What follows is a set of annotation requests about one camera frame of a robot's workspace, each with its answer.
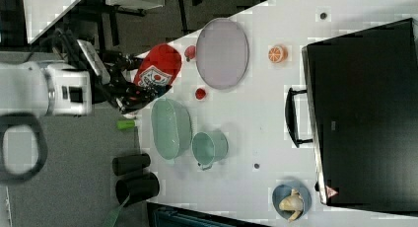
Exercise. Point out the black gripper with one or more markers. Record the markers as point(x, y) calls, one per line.
point(109, 84)

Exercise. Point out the red ketchup bottle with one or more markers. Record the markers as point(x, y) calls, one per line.
point(160, 66)

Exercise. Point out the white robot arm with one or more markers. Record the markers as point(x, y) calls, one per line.
point(36, 88)

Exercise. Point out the black silver toaster oven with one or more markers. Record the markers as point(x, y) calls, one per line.
point(362, 91)

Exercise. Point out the green cylinder at table edge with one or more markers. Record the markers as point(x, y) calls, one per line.
point(125, 124)

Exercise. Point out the green plastic colander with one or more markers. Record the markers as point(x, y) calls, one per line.
point(172, 130)

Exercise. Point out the toy strawberry near plate top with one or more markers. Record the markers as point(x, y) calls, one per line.
point(190, 52)

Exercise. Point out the toy strawberry near colander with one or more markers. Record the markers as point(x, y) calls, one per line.
point(200, 94)

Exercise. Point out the black cylinder cup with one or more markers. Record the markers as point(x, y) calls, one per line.
point(136, 189)
point(131, 163)

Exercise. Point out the large grey round plate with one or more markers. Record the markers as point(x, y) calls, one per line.
point(222, 54)

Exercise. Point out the green metal mug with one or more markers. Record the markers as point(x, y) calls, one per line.
point(209, 147)

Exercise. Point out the white side table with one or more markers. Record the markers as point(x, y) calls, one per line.
point(40, 15)

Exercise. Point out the toy orange half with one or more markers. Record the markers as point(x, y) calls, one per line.
point(278, 53)

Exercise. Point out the blue bowl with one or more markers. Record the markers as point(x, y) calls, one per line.
point(284, 190)

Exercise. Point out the toy peeled banana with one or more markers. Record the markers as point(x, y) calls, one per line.
point(294, 204)

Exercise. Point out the blue metal frame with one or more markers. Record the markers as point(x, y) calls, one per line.
point(168, 216)

